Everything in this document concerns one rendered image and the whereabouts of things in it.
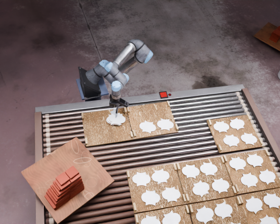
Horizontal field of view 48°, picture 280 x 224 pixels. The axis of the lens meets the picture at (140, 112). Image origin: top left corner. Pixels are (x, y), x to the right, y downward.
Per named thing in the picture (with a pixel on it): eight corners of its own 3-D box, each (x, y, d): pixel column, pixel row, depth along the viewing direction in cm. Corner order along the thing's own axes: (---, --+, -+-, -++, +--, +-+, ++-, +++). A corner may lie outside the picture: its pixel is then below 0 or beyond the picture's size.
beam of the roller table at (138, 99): (36, 110, 290) (34, 106, 285) (240, 87, 328) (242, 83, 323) (36, 118, 285) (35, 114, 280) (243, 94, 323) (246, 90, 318)
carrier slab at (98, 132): (81, 114, 284) (81, 113, 282) (125, 108, 291) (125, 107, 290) (86, 147, 264) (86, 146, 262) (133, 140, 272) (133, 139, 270)
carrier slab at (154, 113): (126, 108, 292) (126, 107, 290) (167, 102, 300) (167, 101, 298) (134, 139, 272) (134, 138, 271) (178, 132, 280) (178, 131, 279)
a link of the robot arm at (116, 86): (123, 82, 246) (118, 89, 241) (122, 91, 255) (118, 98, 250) (114, 78, 247) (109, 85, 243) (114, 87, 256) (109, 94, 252)
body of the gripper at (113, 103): (110, 101, 268) (110, 91, 259) (120, 102, 268) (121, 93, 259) (109, 107, 264) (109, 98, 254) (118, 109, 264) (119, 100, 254)
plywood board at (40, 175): (21, 173, 235) (20, 172, 233) (76, 137, 257) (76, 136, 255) (58, 224, 215) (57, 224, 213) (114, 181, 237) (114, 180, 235)
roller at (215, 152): (45, 176, 250) (44, 174, 246) (264, 143, 286) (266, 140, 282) (45, 182, 248) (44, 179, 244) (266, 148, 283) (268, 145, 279)
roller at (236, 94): (43, 116, 284) (42, 113, 280) (238, 93, 320) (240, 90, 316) (43, 121, 282) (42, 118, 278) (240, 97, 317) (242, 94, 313)
